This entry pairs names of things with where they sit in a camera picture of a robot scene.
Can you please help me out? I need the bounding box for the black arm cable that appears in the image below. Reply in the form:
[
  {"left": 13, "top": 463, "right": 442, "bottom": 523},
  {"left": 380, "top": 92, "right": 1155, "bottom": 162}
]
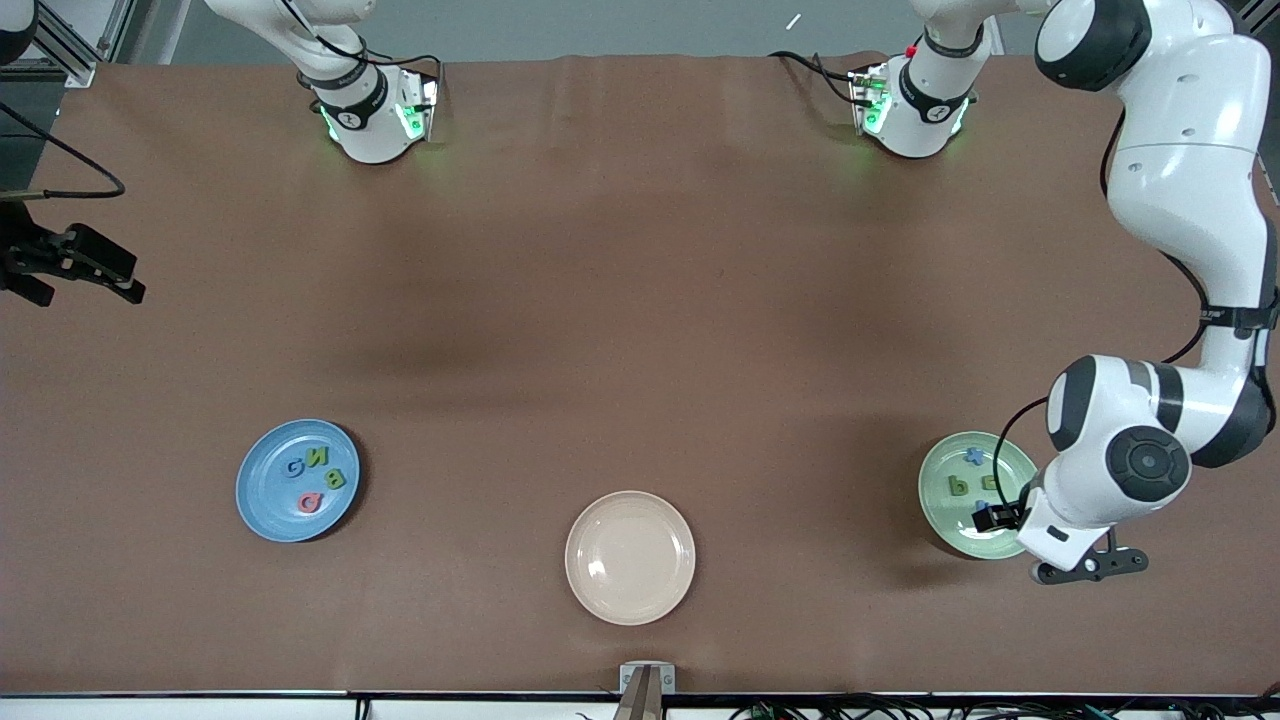
[
  {"left": 993, "top": 105, "right": 1216, "bottom": 506},
  {"left": 0, "top": 100, "right": 127, "bottom": 201}
]

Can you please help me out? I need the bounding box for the aluminium frame profile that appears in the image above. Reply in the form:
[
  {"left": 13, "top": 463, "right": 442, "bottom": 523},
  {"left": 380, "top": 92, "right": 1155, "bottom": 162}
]
[{"left": 35, "top": 0, "right": 136, "bottom": 86}]

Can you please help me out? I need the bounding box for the blue plate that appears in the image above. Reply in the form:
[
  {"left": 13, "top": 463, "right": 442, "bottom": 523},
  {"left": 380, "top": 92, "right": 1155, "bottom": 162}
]
[{"left": 235, "top": 418, "right": 362, "bottom": 544}]

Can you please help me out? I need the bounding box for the brown table mat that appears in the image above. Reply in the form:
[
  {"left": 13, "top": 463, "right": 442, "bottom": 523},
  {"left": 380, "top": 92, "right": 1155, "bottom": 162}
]
[{"left": 0, "top": 50, "right": 1280, "bottom": 698}]

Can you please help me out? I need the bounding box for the grey metal bracket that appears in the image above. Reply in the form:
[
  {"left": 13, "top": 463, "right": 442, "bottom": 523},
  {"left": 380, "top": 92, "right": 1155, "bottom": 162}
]
[{"left": 615, "top": 660, "right": 677, "bottom": 720}]

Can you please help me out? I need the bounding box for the pale beige plate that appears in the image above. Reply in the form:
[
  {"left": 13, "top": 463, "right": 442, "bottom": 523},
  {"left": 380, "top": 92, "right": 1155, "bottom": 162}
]
[{"left": 564, "top": 490, "right": 697, "bottom": 627}]

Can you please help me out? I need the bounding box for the green plate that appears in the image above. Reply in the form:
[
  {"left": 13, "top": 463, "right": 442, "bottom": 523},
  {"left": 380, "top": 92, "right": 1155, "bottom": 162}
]
[{"left": 917, "top": 431, "right": 1041, "bottom": 561}]

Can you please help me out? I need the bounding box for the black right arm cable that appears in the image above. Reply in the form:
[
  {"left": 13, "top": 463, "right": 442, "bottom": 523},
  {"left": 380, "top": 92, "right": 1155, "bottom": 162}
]
[{"left": 0, "top": 100, "right": 127, "bottom": 201}]

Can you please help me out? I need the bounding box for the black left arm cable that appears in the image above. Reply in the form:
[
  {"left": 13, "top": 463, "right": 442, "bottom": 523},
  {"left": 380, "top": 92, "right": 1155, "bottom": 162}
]
[{"left": 993, "top": 105, "right": 1216, "bottom": 506}]

